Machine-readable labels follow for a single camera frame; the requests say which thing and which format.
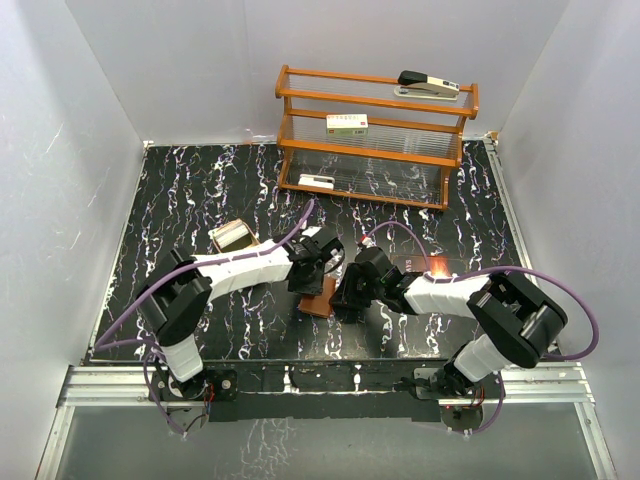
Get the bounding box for brown leather card holder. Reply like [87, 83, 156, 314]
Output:
[298, 276, 336, 318]

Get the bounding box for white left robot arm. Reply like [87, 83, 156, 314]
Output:
[137, 226, 344, 399]

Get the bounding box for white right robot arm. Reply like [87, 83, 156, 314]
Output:
[330, 247, 568, 398]

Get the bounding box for beige oval card tray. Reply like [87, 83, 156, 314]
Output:
[208, 219, 259, 253]

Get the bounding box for dark book three days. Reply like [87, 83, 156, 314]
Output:
[390, 254, 465, 279]

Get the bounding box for small white box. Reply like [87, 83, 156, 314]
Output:
[298, 174, 335, 190]

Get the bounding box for orange wooden shelf rack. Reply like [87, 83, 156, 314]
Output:
[274, 65, 479, 210]

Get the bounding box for white staples box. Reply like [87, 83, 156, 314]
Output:
[326, 114, 369, 136]

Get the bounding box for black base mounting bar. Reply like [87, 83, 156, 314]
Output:
[149, 359, 505, 430]

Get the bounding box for black and beige stapler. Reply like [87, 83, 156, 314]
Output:
[394, 70, 460, 101]

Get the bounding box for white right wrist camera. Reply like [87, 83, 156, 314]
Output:
[358, 236, 376, 250]

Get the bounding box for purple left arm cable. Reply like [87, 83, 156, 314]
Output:
[92, 197, 319, 436]

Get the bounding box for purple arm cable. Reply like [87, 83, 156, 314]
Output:
[92, 197, 319, 436]
[357, 220, 601, 436]

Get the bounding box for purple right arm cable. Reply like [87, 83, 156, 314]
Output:
[357, 220, 601, 436]

